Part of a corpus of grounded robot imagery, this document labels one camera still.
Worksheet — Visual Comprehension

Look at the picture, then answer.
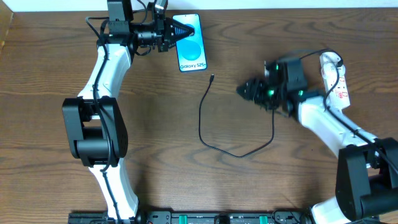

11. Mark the blue Samsung Galaxy smartphone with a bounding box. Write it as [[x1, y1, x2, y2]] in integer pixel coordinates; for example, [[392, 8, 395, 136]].
[[173, 14, 207, 72]]

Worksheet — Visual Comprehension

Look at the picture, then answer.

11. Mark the black USB charging cable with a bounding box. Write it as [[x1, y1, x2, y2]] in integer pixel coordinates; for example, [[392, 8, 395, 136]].
[[198, 48, 345, 159]]

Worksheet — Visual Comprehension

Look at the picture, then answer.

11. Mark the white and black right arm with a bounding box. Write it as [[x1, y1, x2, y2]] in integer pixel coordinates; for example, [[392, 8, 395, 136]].
[[236, 58, 397, 223]]

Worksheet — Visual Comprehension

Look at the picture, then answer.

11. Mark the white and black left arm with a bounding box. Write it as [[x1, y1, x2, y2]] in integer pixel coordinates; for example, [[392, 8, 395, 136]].
[[62, 0, 195, 223]]

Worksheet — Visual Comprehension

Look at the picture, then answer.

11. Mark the white power strip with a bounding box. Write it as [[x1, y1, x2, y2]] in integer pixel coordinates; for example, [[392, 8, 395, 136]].
[[320, 51, 351, 111]]

